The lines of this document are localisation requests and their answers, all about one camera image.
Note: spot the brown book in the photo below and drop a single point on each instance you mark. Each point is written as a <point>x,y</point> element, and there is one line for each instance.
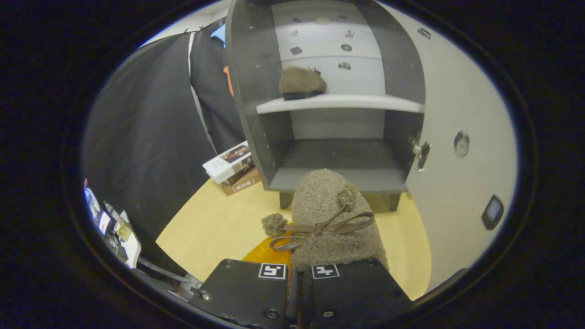
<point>242,185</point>

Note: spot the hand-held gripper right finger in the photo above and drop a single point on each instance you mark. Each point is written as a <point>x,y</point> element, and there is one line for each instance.
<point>352,292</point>

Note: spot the brown fuzzy shoe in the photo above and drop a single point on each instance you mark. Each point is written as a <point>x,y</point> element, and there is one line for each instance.
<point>301,82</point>
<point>329,214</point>

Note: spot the cluttered white desk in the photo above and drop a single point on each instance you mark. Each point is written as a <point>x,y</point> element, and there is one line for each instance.
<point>123,237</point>

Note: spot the white book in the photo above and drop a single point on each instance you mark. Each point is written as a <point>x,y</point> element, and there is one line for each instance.
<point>226,163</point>

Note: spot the grey shoe cabinet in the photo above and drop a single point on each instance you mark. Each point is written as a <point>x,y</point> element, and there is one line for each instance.
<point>343,160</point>

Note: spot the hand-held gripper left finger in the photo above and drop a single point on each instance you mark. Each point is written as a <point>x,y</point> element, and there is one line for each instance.
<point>247,297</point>

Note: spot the black backdrop cloth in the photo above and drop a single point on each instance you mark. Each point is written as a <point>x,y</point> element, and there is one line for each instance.
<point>146,137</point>

